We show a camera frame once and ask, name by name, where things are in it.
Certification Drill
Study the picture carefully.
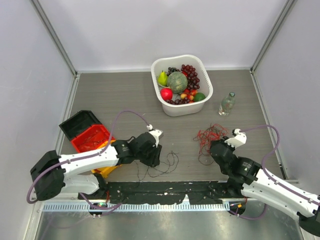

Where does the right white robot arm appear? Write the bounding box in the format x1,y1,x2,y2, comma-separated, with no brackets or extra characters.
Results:
209,139,320,237

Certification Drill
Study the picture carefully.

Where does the black plastic bin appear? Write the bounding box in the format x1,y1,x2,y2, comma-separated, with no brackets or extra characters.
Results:
59,110,102,141

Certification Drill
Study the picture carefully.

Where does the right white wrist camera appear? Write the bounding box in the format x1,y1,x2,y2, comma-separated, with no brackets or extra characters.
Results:
224,128,247,149

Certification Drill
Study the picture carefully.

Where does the white plastic fruit basket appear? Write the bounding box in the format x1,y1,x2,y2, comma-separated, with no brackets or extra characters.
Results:
151,54,214,117

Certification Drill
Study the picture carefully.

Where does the green netted melon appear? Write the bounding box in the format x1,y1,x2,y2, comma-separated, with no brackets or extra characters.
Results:
167,71,188,94

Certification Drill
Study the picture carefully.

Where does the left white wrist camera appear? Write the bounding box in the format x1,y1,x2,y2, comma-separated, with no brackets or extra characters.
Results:
146,124,164,148

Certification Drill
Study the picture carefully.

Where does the yellow plastic bin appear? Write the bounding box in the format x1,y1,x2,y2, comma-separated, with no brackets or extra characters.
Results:
91,165,121,179

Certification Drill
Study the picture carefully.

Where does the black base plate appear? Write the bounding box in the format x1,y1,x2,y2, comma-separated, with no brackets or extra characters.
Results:
85,181,245,205

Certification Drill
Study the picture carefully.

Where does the slotted cable duct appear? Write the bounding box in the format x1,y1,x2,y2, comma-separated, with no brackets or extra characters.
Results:
42,201,230,213

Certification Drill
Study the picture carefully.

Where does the red wire bundle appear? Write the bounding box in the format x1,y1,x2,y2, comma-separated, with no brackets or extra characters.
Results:
192,122,230,166

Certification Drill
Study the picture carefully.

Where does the red grape bunch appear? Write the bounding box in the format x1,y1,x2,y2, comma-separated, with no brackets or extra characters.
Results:
180,64,200,90

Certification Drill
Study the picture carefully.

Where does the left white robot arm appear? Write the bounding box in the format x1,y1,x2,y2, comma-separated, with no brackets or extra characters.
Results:
27,129,163,204

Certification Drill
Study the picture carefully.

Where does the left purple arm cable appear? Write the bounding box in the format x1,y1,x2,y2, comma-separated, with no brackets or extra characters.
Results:
26,110,154,217

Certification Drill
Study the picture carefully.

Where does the red plastic bin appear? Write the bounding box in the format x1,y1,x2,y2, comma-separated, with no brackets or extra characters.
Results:
70,124,110,153

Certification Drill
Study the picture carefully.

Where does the clear glass bottle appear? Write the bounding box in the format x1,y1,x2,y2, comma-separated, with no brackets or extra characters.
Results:
218,92,236,116

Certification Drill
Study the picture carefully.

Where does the green yellow pear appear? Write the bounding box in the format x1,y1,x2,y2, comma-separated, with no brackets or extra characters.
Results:
157,71,168,87

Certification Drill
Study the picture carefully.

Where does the green lime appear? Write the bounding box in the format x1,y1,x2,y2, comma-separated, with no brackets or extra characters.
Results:
193,92,206,102

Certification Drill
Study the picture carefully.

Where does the dark grape bunch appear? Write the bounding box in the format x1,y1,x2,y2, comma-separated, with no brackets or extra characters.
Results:
166,67,180,76

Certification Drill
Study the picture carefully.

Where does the red apple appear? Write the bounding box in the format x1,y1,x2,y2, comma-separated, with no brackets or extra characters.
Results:
160,88,173,101

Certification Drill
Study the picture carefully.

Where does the cherry cluster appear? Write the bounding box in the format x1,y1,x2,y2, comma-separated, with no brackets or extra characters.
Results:
166,89,198,105

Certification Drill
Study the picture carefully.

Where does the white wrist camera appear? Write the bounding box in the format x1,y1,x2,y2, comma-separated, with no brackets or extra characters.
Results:
224,128,247,149
146,124,164,148

